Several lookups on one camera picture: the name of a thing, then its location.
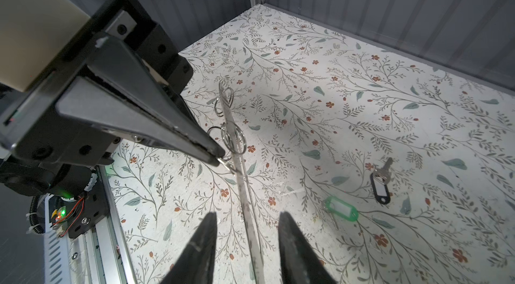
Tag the aluminium mounting rail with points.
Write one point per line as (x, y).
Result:
(101, 254)

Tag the silver split key rings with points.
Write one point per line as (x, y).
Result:
(229, 131)

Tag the key with green tag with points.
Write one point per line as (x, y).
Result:
(341, 209)

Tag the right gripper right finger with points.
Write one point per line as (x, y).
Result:
(299, 263)

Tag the floral table mat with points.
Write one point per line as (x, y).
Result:
(320, 111)

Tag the key with black tag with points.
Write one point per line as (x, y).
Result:
(380, 178)

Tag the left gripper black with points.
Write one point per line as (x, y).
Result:
(119, 76)

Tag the white slotted cable duct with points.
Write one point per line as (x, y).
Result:
(56, 258)

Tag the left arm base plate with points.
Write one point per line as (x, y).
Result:
(74, 217)

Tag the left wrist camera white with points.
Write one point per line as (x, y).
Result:
(33, 32)

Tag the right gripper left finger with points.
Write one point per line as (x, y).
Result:
(197, 261)

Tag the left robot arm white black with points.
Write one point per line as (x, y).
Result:
(37, 178)

